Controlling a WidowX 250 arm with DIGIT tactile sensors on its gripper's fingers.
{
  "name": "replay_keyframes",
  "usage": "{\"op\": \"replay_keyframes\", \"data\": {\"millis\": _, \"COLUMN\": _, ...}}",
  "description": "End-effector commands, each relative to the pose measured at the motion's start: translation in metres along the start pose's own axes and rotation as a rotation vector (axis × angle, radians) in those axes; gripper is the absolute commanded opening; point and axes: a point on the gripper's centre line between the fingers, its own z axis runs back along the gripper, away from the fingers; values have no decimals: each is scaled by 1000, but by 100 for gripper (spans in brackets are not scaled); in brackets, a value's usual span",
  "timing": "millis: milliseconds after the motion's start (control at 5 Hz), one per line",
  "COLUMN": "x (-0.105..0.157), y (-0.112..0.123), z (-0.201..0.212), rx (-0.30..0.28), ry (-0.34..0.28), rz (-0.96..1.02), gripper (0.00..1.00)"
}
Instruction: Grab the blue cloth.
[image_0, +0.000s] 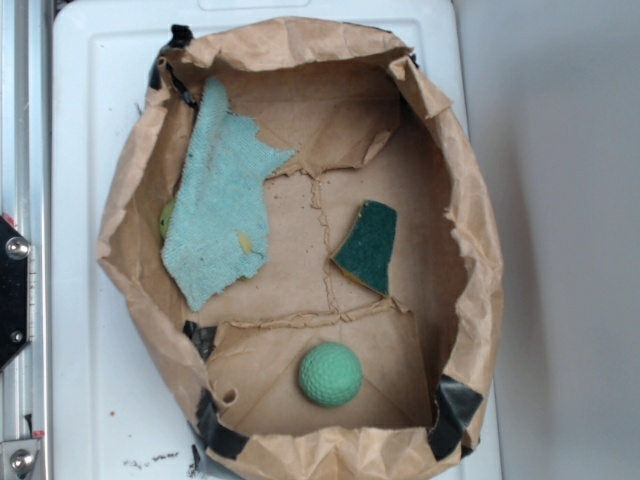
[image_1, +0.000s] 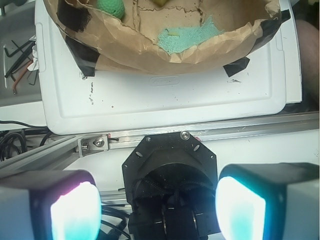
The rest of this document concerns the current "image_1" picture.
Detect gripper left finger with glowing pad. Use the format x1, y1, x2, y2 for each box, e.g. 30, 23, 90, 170
0, 170, 102, 240

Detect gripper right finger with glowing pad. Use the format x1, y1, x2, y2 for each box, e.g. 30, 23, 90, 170
215, 162, 320, 240

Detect metal corner bracket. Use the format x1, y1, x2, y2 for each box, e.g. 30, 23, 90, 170
77, 134, 110, 158

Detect green dimpled ball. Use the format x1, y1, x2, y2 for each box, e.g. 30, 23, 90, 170
96, 0, 125, 19

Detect yellow sponge piece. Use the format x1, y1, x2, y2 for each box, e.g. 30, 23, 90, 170
152, 0, 168, 7

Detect teal blue cloth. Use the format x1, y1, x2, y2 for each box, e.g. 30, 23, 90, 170
157, 16, 225, 55

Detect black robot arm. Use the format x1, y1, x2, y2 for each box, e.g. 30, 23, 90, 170
0, 133, 320, 240

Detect black hex keys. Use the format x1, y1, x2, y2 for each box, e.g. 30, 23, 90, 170
3, 40, 36, 79

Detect black floor cables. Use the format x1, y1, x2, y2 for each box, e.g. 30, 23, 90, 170
0, 120, 55, 163

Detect brown paper bag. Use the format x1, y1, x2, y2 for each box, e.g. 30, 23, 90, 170
44, 0, 283, 77

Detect orange hex key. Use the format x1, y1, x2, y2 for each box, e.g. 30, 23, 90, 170
12, 60, 33, 95

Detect aluminium frame rail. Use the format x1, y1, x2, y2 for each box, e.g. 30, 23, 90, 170
0, 111, 320, 178

